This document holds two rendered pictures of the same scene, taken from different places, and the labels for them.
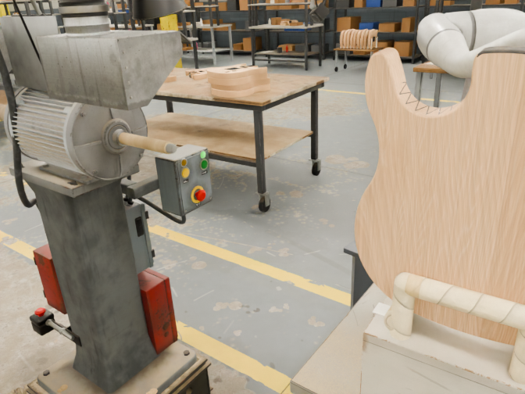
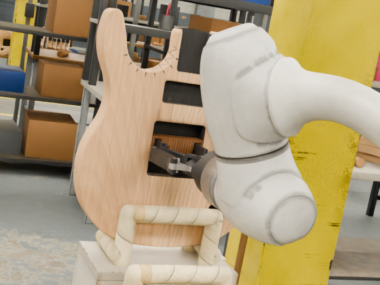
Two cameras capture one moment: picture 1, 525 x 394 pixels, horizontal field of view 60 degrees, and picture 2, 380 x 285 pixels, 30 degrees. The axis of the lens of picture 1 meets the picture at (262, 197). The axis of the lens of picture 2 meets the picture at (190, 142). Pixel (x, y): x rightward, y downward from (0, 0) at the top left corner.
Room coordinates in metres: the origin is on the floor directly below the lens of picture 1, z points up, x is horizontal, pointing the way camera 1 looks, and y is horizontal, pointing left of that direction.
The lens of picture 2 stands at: (1.23, -1.37, 1.56)
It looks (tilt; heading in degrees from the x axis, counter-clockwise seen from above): 11 degrees down; 121
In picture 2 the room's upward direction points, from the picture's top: 10 degrees clockwise
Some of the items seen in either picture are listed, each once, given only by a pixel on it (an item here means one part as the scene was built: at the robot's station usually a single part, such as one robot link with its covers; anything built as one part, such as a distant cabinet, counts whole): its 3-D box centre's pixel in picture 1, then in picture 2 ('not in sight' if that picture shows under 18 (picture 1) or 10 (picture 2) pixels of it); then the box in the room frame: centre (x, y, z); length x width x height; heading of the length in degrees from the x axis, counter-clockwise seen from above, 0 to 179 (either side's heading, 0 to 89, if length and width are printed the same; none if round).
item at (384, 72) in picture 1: (396, 84); not in sight; (0.61, -0.18, 1.48); 0.07 x 0.04 x 0.09; 55
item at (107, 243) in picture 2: not in sight; (109, 244); (0.49, -0.37, 1.12); 0.11 x 0.03 x 0.03; 146
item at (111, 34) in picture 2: not in sight; (119, 39); (0.46, -0.40, 1.49); 0.07 x 0.04 x 0.10; 55
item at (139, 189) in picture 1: (152, 184); not in sight; (1.45, 0.37, 1.02); 0.19 x 0.04 x 0.04; 143
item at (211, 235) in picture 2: not in sight; (210, 241); (0.63, -0.25, 1.15); 0.03 x 0.03 x 0.09
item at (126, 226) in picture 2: not in sight; (124, 238); (0.53, -0.39, 1.15); 0.03 x 0.03 x 0.09
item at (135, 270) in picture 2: not in sight; (180, 274); (0.65, -0.36, 1.12); 0.20 x 0.03 x 0.03; 55
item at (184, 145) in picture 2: not in sight; (173, 149); (0.55, -0.30, 1.31); 0.10 x 0.03 x 0.05; 55
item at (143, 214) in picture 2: not in sight; (172, 215); (0.58, -0.32, 1.20); 0.20 x 0.03 x 0.03; 55
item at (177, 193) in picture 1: (167, 185); not in sight; (1.50, 0.33, 0.99); 0.24 x 0.21 x 0.26; 53
